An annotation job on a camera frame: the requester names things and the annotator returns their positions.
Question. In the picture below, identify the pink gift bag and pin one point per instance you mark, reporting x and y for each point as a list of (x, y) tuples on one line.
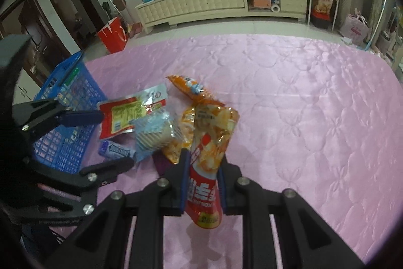
[(354, 29)]

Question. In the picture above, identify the paper towel roll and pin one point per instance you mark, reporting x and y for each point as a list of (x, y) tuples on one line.
[(275, 8)]

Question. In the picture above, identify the red snack packet clear end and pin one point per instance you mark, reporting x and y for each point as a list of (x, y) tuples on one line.
[(122, 113)]

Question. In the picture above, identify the orange chips snack packet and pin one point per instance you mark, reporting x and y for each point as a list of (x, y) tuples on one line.
[(185, 127)]

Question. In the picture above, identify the blue plastic basket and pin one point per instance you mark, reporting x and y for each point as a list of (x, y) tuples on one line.
[(82, 83)]

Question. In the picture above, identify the cream tv cabinet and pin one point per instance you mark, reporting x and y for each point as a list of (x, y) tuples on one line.
[(201, 1)]

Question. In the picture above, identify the long orange snack packet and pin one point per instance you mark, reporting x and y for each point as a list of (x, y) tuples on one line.
[(192, 87)]

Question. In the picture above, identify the light blue clear cracker packet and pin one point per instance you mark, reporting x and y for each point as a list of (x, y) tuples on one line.
[(154, 133)]

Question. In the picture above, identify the orange red chips packet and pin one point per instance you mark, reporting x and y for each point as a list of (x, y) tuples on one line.
[(211, 143)]

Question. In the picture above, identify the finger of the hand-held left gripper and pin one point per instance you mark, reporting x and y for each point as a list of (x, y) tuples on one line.
[(110, 166), (85, 118)]

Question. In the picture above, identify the purple blue candy bar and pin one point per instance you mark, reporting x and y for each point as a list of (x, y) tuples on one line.
[(115, 150)]

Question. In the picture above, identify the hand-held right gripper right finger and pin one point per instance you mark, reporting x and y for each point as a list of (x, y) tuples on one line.
[(221, 190)]

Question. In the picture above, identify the dark wooden door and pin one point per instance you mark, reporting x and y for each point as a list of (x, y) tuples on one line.
[(63, 4)]

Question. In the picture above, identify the red paper bag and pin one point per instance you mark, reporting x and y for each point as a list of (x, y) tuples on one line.
[(111, 35)]

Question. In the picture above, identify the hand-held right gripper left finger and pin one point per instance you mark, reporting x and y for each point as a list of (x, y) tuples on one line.
[(183, 184)]

